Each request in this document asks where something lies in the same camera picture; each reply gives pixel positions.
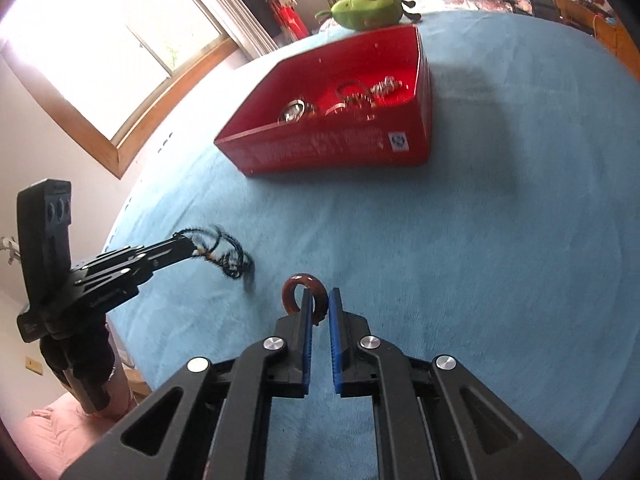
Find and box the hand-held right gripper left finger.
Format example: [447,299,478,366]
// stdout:
[60,287,316,480]

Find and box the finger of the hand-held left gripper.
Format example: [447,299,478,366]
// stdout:
[115,238,199,262]
[135,250,201,286]

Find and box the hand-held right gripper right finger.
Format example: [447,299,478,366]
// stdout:
[327,287,583,480]

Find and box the black tasselled cord bracelet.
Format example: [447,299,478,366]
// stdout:
[174,224,257,288]

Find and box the red-brown stone ring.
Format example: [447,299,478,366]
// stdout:
[281,272,329,328]

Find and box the silver wrist watch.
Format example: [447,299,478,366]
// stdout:
[277,99,321,125]

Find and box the red tin box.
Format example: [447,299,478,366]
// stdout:
[214,24,432,177]

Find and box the multicoloured bead bracelet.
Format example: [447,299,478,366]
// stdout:
[345,94,377,121]

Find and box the silver ball chain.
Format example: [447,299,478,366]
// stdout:
[370,76,403,96]

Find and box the person's left hand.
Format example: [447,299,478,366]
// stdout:
[41,312,117,413]

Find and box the wooden framed window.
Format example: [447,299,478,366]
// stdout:
[0,0,241,179]

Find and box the pink bedding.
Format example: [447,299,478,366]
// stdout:
[17,392,131,480]

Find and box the blue blanket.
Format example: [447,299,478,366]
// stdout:
[102,10,640,480]

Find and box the red hanging garment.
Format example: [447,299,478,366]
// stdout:
[270,0,310,41]

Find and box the red and black bag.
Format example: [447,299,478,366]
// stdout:
[236,0,281,38]

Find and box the green plush toy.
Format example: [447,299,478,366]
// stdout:
[315,0,423,31]

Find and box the wooden desk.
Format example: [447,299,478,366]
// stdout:
[552,0,636,63]

